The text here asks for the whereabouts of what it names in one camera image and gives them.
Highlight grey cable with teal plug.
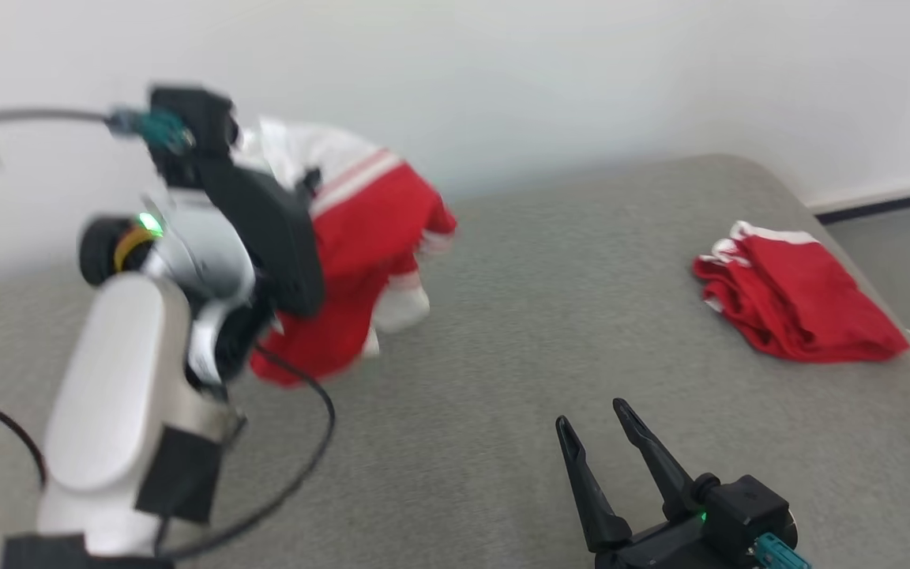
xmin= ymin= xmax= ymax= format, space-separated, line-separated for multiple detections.
xmin=750 ymin=532 xmax=813 ymax=569
xmin=0 ymin=105 xmax=193 ymax=153

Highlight red shorts with white stripe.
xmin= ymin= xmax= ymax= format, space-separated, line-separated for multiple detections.
xmin=690 ymin=220 xmax=910 ymax=364

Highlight red basketball jersey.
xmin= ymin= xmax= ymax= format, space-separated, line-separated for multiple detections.
xmin=248 ymin=117 xmax=460 ymax=389

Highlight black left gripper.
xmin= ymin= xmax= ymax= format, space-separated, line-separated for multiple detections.
xmin=201 ymin=149 xmax=327 ymax=318

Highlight black baseboard strip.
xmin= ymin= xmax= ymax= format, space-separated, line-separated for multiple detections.
xmin=814 ymin=185 xmax=910 ymax=227

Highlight grey fabric sofa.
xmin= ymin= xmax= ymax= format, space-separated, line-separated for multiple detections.
xmin=0 ymin=154 xmax=910 ymax=569

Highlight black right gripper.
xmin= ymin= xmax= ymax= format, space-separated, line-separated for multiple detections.
xmin=555 ymin=398 xmax=765 ymax=569

